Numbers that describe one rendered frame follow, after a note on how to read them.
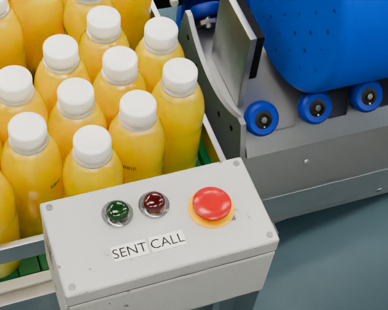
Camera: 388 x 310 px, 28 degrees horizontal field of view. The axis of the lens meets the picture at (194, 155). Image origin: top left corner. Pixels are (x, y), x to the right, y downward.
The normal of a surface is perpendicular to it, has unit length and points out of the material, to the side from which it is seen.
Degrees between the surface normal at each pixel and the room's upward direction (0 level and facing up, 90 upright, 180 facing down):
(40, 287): 0
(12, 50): 90
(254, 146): 52
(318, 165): 70
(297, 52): 90
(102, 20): 0
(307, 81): 90
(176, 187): 0
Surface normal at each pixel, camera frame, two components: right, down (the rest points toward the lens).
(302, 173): 0.34, 0.52
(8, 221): 0.82, 0.50
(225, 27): -0.94, 0.22
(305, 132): 0.32, 0.24
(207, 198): 0.09, -0.60
